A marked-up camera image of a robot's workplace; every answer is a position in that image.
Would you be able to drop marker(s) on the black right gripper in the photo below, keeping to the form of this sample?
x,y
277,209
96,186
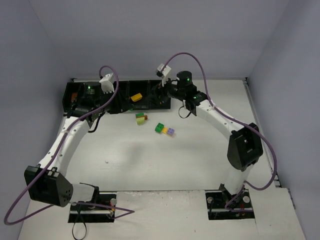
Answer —
x,y
162,89

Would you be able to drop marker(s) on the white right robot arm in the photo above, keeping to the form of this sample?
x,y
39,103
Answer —
x,y
244,146

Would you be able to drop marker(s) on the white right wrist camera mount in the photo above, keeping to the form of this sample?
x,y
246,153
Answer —
x,y
163,71

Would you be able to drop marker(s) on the orange lego brick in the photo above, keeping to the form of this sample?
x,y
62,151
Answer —
x,y
73,96

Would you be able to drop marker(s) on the green lime brown lego cluster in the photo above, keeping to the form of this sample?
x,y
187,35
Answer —
x,y
141,118

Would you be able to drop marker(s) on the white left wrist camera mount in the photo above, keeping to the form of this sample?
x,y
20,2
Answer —
x,y
111,87

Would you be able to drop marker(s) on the yellow curved lego brick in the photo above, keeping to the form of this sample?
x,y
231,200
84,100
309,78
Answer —
x,y
137,97

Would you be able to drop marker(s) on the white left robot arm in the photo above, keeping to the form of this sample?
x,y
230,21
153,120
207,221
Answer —
x,y
47,182

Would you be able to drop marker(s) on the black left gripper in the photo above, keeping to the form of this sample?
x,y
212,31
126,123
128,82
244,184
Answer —
x,y
111,100

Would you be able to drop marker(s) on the purple small lego brick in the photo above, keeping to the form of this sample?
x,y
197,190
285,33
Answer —
x,y
170,132

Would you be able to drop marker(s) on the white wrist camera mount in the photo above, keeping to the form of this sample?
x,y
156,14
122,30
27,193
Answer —
x,y
111,87
163,71

